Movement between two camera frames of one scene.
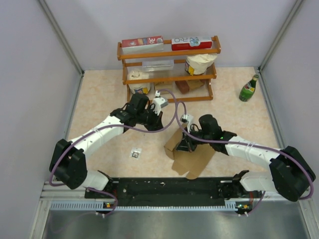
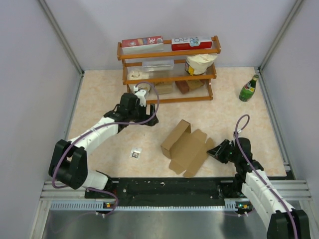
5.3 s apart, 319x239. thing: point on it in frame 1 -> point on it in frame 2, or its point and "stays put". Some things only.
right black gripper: (186, 144) -> (218, 151)
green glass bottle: (247, 90) stays put
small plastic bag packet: (135, 153) stays put
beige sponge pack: (160, 85) stays put
